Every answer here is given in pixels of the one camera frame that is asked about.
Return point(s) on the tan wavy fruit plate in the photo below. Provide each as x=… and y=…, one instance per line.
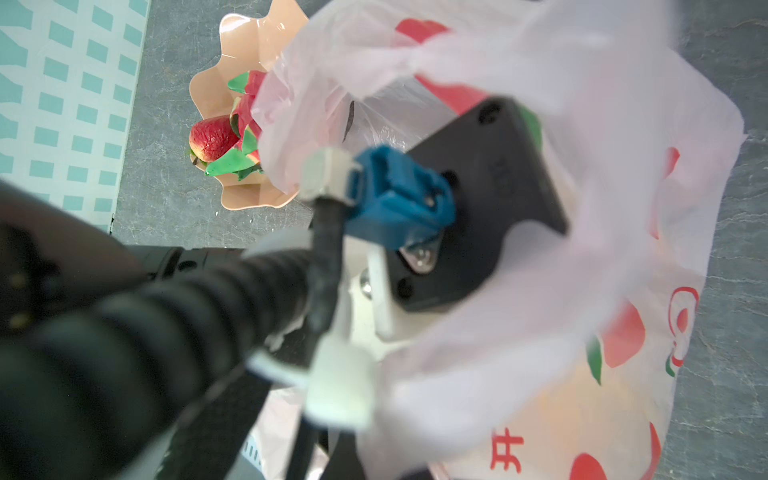
x=246, y=44

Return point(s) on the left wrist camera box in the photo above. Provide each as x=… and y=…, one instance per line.
x=436, y=216

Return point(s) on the red dragon fruit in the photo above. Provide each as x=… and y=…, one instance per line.
x=243, y=159

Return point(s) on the pink printed plastic bag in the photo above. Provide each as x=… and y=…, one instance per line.
x=563, y=364

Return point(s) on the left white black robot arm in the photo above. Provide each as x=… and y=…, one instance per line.
x=97, y=360

